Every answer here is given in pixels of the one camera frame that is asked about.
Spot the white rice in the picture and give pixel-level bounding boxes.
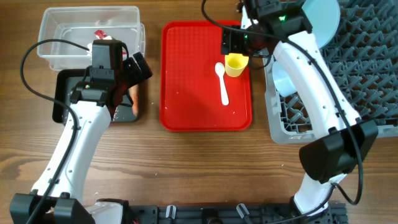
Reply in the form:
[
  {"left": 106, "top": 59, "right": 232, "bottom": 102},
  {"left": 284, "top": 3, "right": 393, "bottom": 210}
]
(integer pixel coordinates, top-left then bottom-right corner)
[{"left": 111, "top": 106, "right": 124, "bottom": 122}]

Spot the light blue bowl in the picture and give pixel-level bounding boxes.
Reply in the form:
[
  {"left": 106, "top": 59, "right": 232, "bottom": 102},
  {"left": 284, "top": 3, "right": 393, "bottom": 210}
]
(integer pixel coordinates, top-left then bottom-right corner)
[{"left": 272, "top": 61, "right": 297, "bottom": 97}]

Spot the yellow plastic cup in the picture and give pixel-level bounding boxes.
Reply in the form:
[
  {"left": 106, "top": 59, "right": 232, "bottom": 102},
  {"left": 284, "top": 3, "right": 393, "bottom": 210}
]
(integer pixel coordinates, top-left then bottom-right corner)
[{"left": 224, "top": 53, "right": 249, "bottom": 77}]

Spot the white tissue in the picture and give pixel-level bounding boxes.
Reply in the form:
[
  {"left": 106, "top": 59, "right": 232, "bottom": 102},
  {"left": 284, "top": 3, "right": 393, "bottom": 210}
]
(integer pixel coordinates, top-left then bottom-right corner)
[{"left": 87, "top": 43, "right": 93, "bottom": 54}]

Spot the clear plastic bin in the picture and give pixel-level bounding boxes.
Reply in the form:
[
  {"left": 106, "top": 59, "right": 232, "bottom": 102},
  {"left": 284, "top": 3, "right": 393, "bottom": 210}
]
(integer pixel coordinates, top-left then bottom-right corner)
[{"left": 37, "top": 6, "right": 146, "bottom": 71}]

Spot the white plastic spoon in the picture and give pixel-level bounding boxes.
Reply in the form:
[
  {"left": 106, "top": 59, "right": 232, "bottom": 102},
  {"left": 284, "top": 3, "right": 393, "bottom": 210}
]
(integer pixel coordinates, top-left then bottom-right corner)
[{"left": 215, "top": 62, "right": 229, "bottom": 106}]

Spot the grey dishwasher rack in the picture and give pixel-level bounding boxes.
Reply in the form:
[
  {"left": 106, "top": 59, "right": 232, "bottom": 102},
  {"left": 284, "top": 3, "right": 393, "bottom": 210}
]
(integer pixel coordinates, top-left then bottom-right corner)
[{"left": 262, "top": 1, "right": 397, "bottom": 144}]

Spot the red snack wrapper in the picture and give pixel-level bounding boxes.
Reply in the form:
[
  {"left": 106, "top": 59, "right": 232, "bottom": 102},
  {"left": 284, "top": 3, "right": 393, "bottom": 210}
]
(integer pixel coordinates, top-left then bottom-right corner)
[{"left": 95, "top": 30, "right": 108, "bottom": 40}]

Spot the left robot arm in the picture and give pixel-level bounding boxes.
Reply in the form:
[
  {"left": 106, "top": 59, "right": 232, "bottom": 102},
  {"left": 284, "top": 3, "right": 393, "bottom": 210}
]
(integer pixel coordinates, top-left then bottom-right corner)
[{"left": 10, "top": 39, "right": 152, "bottom": 223}]

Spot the black plastic bin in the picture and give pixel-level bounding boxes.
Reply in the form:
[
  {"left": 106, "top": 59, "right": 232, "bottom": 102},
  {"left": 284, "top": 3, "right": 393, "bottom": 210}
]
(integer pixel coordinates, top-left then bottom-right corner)
[{"left": 52, "top": 69, "right": 139, "bottom": 125}]

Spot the orange carrot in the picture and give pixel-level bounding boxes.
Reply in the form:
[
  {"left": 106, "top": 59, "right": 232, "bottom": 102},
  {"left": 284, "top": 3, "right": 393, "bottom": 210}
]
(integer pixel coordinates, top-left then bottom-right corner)
[{"left": 129, "top": 85, "right": 139, "bottom": 116}]

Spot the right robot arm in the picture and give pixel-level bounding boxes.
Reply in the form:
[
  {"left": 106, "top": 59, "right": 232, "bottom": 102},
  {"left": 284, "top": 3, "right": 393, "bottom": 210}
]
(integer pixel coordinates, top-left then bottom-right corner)
[{"left": 221, "top": 0, "right": 378, "bottom": 217}]

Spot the light blue plate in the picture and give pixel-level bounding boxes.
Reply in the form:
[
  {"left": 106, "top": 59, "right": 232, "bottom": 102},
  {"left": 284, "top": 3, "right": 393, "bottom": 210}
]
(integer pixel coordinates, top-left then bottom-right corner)
[{"left": 302, "top": 0, "right": 341, "bottom": 48}]

